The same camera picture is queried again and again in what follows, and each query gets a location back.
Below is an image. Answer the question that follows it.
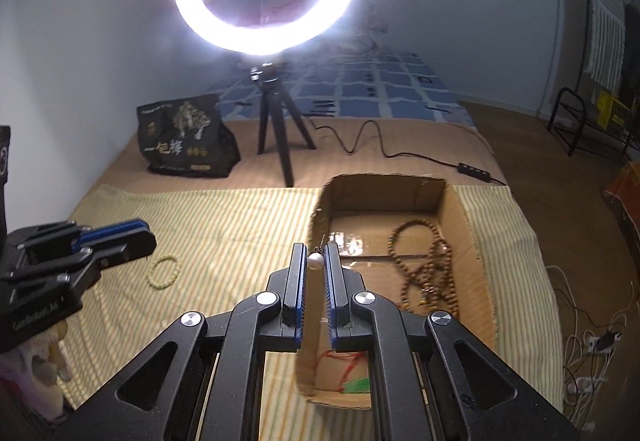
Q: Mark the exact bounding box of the black power cable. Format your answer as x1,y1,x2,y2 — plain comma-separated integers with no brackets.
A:
305,116,508,184

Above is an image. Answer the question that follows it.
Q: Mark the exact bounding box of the yellow striped cloth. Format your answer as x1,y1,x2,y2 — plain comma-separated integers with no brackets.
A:
65,183,556,409

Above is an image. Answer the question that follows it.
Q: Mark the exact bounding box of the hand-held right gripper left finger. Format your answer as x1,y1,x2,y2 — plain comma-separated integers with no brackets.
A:
50,243,308,441

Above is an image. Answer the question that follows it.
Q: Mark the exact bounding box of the white striped knit garment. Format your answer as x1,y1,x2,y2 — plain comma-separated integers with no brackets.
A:
582,0,628,92

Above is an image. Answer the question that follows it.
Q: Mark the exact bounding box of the tan bed sheet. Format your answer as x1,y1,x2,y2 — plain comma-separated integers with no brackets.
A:
95,116,508,202

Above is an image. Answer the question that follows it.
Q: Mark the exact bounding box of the blue patterned bedsheet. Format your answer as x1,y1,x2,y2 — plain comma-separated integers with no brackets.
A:
215,48,476,126

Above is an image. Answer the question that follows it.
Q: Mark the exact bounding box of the wooden bead necklace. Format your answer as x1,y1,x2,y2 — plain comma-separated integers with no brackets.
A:
389,219,453,314

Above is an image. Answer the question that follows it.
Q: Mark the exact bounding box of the black tripod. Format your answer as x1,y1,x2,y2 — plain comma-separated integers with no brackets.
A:
248,62,317,188

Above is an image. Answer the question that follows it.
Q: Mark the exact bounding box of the yellow box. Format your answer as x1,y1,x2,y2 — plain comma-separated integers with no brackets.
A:
595,91,632,132

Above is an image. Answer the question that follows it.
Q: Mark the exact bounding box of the black printed snack bag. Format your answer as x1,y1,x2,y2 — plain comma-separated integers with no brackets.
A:
137,93,241,179

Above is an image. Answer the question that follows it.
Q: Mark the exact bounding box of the pearl earring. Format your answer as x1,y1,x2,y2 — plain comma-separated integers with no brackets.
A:
309,233,331,272

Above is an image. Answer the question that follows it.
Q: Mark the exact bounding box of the white power strip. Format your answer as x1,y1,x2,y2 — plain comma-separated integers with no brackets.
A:
587,332,623,353

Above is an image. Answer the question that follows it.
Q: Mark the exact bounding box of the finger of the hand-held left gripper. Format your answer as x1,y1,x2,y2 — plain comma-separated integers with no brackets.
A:
0,230,158,287
17,219,148,252

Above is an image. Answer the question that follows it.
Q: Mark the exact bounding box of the bundle of white cables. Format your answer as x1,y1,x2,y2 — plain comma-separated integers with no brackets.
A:
547,266,632,419

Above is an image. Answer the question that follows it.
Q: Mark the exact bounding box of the green pendant with red cord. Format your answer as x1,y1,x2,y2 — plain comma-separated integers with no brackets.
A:
320,351,373,394

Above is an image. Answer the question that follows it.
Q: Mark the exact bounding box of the person's left hand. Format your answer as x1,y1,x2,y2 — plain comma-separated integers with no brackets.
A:
27,323,68,382

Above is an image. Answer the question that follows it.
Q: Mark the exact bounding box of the person's left forearm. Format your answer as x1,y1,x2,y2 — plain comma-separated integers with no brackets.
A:
0,361,68,424

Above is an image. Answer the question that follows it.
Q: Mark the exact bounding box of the cream bead bracelet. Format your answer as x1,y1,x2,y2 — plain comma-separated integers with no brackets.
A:
147,257,180,287

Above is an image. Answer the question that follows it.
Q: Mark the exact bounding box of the cardboard box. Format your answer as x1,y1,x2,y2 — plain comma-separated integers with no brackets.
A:
295,175,501,409

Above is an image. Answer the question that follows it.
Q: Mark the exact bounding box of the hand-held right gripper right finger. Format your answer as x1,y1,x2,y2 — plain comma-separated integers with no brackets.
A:
324,243,591,441

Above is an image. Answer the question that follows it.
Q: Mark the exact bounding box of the black clothes rack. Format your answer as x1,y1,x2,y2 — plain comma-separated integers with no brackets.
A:
547,0,640,156

